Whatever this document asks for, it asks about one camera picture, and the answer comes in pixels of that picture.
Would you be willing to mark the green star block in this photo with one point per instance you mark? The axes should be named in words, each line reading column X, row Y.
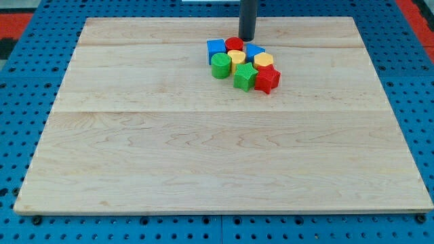
column 245, row 76

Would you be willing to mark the green cylinder block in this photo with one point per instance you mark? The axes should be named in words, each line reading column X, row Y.
column 221, row 65

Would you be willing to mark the red star block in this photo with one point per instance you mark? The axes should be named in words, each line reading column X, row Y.
column 267, row 78

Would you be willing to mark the yellow heart block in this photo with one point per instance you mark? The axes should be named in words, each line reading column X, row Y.
column 237, row 57

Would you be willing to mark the blue cube block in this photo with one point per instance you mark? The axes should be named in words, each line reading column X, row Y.
column 215, row 46

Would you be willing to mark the light wooden board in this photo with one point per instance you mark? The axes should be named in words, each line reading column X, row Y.
column 140, row 127

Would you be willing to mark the yellow hexagon block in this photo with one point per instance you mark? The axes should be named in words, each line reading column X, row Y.
column 263, row 59

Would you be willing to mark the blue triangle block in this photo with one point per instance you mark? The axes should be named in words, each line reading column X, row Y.
column 251, row 50

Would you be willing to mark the red cylinder block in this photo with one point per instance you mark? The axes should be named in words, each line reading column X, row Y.
column 234, row 43

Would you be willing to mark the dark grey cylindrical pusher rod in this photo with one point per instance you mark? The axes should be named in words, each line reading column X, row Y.
column 247, row 19

